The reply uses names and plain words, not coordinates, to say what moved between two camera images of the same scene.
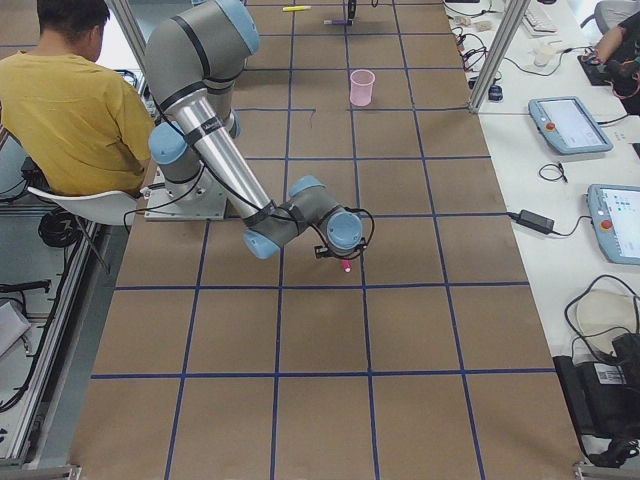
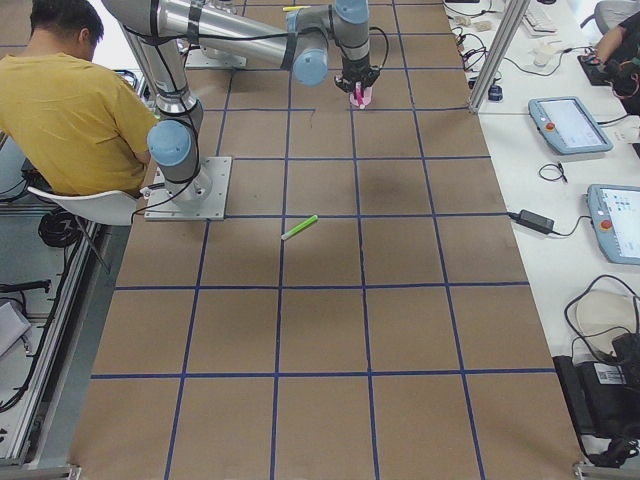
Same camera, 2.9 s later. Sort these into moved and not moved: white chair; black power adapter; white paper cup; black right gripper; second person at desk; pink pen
Moved: black right gripper; pink pen
Not moved: black power adapter; white chair; white paper cup; second person at desk
